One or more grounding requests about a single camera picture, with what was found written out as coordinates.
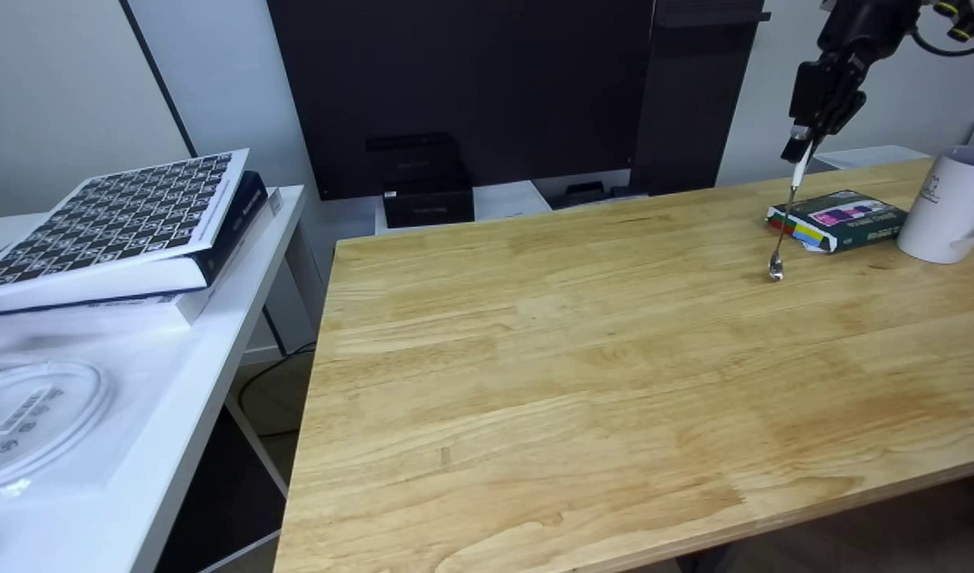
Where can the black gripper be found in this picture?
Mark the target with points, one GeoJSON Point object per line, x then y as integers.
{"type": "Point", "coordinates": [871, 34]}

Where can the small teal card box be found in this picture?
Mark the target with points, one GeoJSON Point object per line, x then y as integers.
{"type": "Point", "coordinates": [843, 221]}

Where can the tall white mug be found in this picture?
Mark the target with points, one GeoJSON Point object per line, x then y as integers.
{"type": "Point", "coordinates": [949, 211]}

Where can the small flat black box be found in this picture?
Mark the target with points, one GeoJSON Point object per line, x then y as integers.
{"type": "Point", "coordinates": [593, 192]}

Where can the black box by panel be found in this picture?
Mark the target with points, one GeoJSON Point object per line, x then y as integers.
{"type": "Point", "coordinates": [426, 179]}

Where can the black white patterned book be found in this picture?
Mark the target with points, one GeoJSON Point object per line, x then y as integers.
{"type": "Point", "coordinates": [108, 223]}

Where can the white side table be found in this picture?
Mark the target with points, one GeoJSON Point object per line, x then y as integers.
{"type": "Point", "coordinates": [137, 425]}

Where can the clear round lid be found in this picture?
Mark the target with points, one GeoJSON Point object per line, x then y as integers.
{"type": "Point", "coordinates": [37, 425]}

